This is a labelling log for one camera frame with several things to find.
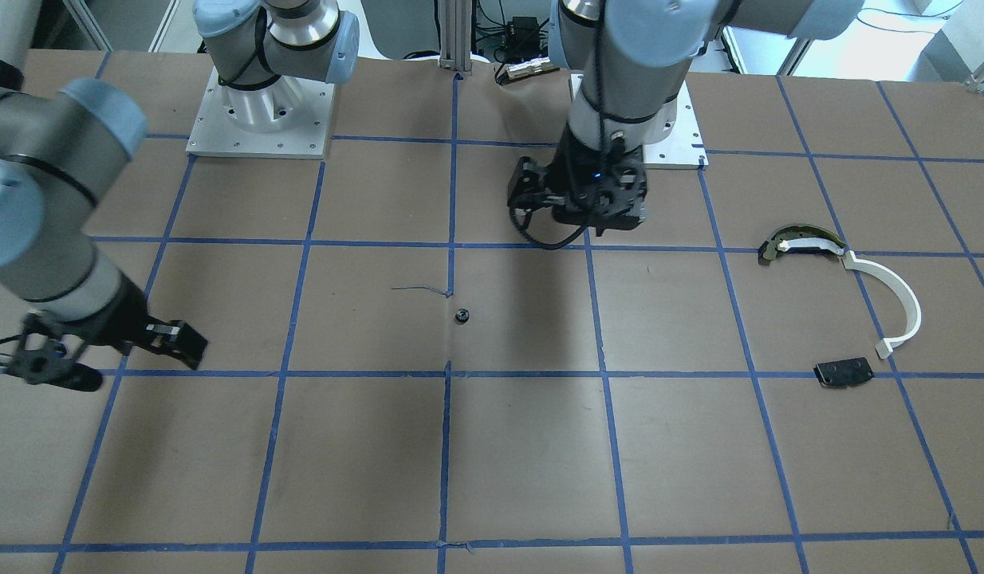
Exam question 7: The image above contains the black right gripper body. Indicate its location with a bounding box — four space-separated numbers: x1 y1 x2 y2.
5 277 155 385

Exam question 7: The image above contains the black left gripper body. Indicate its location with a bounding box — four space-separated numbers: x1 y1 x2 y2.
508 128 647 235

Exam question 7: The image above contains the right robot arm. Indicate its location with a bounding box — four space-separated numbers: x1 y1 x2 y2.
0 1 360 392

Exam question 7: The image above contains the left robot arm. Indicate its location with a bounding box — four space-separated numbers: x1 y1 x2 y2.
507 1 864 250

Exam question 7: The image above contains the dark green brake shoe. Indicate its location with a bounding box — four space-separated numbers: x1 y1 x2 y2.
758 224 847 265

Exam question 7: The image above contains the black flat plastic part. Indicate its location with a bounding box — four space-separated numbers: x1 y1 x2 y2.
813 357 875 389

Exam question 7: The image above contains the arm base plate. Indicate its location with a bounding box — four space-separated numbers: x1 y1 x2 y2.
569 73 708 170
186 70 337 160

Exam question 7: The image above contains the aluminium frame post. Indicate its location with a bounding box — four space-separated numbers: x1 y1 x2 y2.
436 1 476 77

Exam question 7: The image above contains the white curved plastic bracket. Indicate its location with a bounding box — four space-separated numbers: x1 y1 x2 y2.
841 250 923 360

